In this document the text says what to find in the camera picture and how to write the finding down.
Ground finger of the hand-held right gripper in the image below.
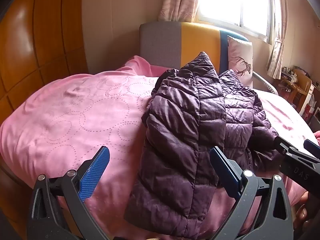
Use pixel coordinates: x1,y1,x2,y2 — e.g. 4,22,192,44
304,140,320,159
272,136,315,167

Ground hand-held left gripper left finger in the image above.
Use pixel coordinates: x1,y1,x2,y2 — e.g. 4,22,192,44
27,145,110,240

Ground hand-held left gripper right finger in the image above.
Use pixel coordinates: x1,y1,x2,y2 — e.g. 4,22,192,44
209,147,294,240

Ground purple puffer jacket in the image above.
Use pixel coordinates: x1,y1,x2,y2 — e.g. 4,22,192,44
124,51,284,239

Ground person's right hand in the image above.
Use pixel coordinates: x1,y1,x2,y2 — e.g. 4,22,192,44
294,191,310,230

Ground white small cabinet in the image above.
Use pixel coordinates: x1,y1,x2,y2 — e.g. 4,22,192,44
299,84,316,117

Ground pink dotted-circle blanket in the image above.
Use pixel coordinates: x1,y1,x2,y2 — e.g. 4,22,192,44
0,55,319,240

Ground cluttered wooden desk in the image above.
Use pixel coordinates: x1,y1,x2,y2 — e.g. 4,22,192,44
279,66,315,110

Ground pink star print curtain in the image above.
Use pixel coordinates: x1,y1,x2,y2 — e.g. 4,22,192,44
157,0,202,22
266,0,288,80

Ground white deer print pillow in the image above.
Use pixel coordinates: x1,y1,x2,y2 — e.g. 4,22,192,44
227,35,254,88

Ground wooden wardrobe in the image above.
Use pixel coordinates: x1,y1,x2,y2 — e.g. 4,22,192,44
0,0,88,125

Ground grey yellow blue headboard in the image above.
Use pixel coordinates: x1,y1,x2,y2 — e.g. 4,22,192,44
139,22,249,74

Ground bright window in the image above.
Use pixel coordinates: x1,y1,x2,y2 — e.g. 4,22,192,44
197,0,280,45

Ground grey bed rail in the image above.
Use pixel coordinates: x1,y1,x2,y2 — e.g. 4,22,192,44
252,72,279,95

